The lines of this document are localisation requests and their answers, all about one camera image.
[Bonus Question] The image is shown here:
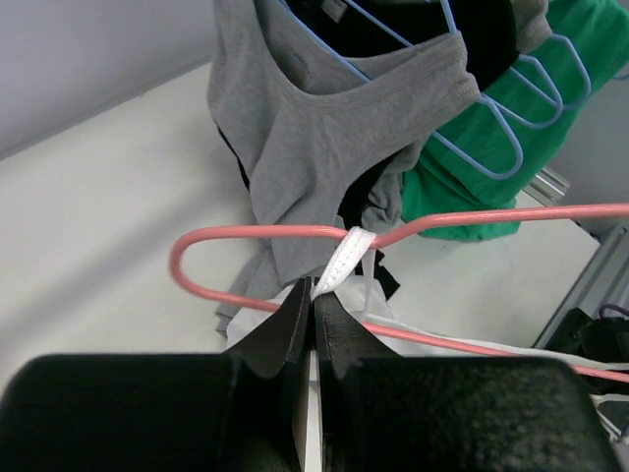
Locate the blue hanger of green top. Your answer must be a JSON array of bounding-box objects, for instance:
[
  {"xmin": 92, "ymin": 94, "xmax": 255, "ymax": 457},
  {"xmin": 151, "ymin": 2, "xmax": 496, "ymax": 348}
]
[{"xmin": 507, "ymin": 32, "xmax": 592, "ymax": 130}]

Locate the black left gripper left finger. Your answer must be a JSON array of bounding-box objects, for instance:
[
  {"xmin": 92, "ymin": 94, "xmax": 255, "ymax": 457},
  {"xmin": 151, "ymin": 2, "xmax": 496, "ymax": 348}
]
[{"xmin": 225, "ymin": 277, "xmax": 312, "ymax": 379}]

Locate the dark grey tank top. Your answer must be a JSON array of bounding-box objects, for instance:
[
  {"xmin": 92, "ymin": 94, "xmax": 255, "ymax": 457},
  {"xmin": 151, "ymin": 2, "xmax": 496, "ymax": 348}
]
[{"xmin": 344, "ymin": 0, "xmax": 551, "ymax": 231}]

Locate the aluminium frame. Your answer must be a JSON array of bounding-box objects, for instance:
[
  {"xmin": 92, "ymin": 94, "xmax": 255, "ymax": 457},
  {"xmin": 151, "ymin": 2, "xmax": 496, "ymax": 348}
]
[{"xmin": 523, "ymin": 166, "xmax": 629, "ymax": 350}]

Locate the blue hanger of grey top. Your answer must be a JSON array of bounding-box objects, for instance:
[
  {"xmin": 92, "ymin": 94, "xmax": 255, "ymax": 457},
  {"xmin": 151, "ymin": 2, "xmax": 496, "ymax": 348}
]
[{"xmin": 274, "ymin": 0, "xmax": 463, "ymax": 85}]

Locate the black tank top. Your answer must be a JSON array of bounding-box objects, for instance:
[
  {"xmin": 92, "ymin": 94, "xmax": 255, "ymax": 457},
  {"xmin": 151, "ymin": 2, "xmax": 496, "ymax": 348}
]
[{"xmin": 210, "ymin": 0, "xmax": 537, "ymax": 304}]

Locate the pink wire hanger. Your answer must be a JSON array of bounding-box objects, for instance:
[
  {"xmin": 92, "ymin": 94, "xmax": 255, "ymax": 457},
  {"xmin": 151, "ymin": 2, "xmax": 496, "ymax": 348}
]
[{"xmin": 169, "ymin": 204, "xmax": 628, "ymax": 384}]

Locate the blue hanger of black top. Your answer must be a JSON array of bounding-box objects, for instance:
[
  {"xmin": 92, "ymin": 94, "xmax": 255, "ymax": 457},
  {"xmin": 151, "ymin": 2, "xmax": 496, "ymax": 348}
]
[{"xmin": 431, "ymin": 93, "xmax": 524, "ymax": 181}]

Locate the green tank top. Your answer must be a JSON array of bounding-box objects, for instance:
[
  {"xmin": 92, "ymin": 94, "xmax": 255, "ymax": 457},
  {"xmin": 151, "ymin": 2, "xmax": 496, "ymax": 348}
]
[{"xmin": 401, "ymin": 0, "xmax": 629, "ymax": 242}]

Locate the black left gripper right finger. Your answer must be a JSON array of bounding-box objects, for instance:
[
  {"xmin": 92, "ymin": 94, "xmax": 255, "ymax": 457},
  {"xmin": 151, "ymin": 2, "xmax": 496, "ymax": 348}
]
[{"xmin": 314, "ymin": 293, "xmax": 408, "ymax": 382}]

